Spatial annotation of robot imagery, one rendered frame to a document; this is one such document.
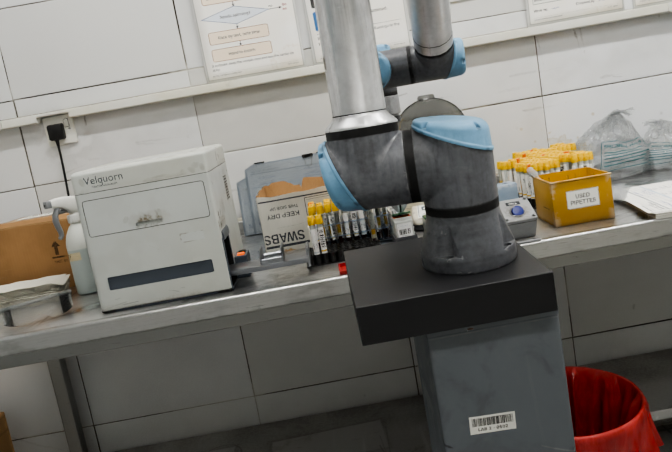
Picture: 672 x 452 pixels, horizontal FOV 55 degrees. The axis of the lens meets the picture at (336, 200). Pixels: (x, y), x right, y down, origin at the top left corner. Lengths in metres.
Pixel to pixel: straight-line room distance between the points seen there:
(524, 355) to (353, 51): 0.52
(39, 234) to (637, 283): 1.78
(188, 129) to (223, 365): 0.75
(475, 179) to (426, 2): 0.35
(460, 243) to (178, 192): 0.62
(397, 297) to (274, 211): 0.75
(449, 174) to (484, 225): 0.10
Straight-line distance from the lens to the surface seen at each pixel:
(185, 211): 1.35
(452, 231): 0.98
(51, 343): 1.45
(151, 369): 2.17
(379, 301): 0.93
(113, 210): 1.39
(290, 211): 1.63
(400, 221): 1.41
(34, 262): 1.84
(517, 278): 0.96
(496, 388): 1.03
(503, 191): 1.50
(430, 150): 0.96
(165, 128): 2.00
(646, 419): 1.65
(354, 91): 0.98
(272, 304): 1.33
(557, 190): 1.46
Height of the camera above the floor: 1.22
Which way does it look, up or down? 8 degrees down
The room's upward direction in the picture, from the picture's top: 10 degrees counter-clockwise
